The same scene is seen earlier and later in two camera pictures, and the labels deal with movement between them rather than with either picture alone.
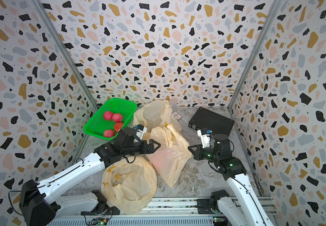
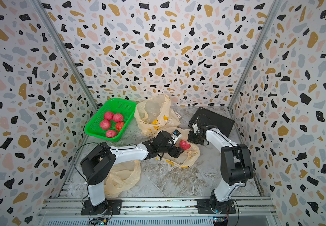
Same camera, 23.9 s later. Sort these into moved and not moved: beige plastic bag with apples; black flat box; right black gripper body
Moved: beige plastic bag with apples; right black gripper body
Not moved: black flat box
